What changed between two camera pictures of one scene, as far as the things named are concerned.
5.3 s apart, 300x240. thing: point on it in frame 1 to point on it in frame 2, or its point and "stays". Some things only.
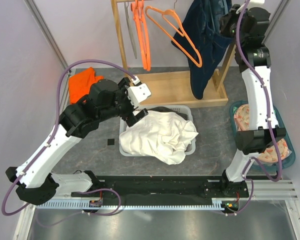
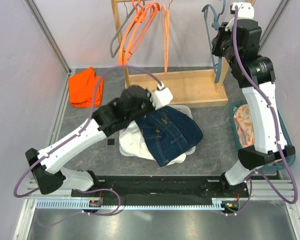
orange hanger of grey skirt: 140,18 to 147,16
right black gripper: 226,20 to 222,33
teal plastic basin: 286,161 stays
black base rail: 159,188 stays
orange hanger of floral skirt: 137,9 to 142,14
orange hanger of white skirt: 170,11 to 165,21
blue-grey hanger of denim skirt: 222,5 to 215,25
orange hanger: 184,34 to 165,28
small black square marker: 110,141 stays
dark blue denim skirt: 198,36 to 169,132
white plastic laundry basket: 186,108 stays
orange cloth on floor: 80,84 stays
